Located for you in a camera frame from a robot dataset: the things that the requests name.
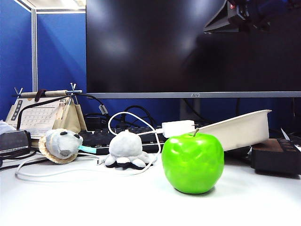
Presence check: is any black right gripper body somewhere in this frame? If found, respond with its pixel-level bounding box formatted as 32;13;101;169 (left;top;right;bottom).
228;0;271;32

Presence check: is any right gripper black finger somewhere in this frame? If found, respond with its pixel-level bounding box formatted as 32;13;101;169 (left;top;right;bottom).
203;0;240;33

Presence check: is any grey and black octopus plush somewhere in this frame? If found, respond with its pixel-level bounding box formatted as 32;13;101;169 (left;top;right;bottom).
103;130;156;170

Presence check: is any black computer monitor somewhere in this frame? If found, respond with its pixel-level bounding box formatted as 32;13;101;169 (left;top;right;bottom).
86;0;301;99

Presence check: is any grey monitor stand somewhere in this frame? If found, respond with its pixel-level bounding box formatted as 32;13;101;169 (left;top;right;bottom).
180;98;202;123

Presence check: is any white paper tray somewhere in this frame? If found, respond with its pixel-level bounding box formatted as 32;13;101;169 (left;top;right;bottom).
197;109;273;151

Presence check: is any white charger adapter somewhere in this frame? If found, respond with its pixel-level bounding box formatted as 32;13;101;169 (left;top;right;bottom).
161;120;195;138

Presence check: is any white paper sheet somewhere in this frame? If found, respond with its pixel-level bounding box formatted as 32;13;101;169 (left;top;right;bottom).
281;128;292;141

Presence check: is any green apple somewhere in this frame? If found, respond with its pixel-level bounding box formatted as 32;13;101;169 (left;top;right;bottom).
161;128;225;195

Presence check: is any black box with wooden top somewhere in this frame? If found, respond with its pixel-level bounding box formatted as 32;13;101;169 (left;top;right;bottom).
250;138;301;176

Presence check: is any black power brick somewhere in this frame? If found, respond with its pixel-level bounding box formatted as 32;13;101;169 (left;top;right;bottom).
85;114;111;131

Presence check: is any black keyboard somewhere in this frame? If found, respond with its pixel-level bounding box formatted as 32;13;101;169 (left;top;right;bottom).
79;127;170;155

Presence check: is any grey seal plush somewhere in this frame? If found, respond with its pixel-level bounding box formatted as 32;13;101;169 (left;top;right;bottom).
38;128;84;164

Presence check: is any beige desk calendar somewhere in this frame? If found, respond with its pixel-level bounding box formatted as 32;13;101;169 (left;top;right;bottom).
5;82;87;139

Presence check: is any black rectangular case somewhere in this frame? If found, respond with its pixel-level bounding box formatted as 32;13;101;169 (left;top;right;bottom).
0;130;32;153

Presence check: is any white tissue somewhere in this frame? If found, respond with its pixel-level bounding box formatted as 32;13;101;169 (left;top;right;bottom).
0;120;17;135

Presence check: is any black cable bundle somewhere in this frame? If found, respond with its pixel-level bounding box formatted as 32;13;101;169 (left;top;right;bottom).
122;105;157;129

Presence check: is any white charging cable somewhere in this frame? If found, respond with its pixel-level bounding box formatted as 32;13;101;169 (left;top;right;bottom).
15;112;165;182

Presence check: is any black cable with connector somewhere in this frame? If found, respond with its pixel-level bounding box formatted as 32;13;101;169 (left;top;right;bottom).
16;93;109;130

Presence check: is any aluminium partition post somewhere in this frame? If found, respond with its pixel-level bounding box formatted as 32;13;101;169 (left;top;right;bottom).
31;9;38;92

